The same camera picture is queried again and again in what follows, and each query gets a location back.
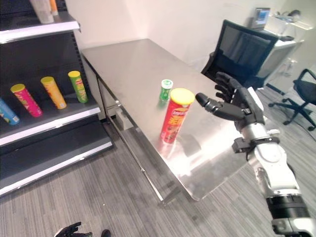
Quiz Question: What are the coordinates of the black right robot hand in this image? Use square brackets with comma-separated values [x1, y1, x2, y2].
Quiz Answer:
[195, 72, 266, 129]

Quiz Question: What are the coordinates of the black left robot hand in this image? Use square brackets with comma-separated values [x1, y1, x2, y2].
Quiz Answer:
[54, 221, 93, 237]

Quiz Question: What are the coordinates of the red chip can yellow lid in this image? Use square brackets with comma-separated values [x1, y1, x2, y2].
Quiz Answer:
[159, 88, 195, 144]

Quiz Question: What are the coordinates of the black mesh office chair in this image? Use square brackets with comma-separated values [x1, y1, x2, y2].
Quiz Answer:
[200, 19, 279, 89]

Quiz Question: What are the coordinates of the small green chip can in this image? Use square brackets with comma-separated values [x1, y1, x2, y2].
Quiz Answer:
[159, 79, 174, 102]

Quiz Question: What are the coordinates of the black swivel chair with wheels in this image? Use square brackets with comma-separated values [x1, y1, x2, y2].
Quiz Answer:
[268, 68, 316, 131]

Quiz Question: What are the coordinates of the stainless steel table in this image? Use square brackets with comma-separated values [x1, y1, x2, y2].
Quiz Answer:
[80, 38, 250, 205]

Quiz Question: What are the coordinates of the white desk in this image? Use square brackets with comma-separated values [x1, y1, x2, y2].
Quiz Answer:
[256, 13, 312, 96]

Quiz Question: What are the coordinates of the grey monitor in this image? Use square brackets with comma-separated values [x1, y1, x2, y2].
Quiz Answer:
[251, 7, 272, 31]

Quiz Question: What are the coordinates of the blue chip can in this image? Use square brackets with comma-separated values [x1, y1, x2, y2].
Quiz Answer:
[0, 97, 20, 126]

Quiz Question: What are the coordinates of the dark metal store shelf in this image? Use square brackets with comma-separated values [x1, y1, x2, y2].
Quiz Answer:
[0, 0, 115, 198]

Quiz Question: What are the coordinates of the pink chip can yellow lid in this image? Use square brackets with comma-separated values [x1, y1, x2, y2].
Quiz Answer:
[10, 83, 43, 118]

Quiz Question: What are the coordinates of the orange chip can yellow lid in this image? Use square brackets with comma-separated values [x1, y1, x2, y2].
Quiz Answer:
[40, 76, 68, 110]

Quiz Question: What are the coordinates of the green chip can yellow lid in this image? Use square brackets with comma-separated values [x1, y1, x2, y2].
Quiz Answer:
[68, 71, 89, 104]

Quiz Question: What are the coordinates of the orange white tube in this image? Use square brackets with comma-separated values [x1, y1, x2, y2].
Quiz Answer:
[49, 0, 59, 16]

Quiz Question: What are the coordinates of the pale cylinder can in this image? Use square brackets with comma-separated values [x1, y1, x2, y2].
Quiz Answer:
[29, 0, 55, 24]

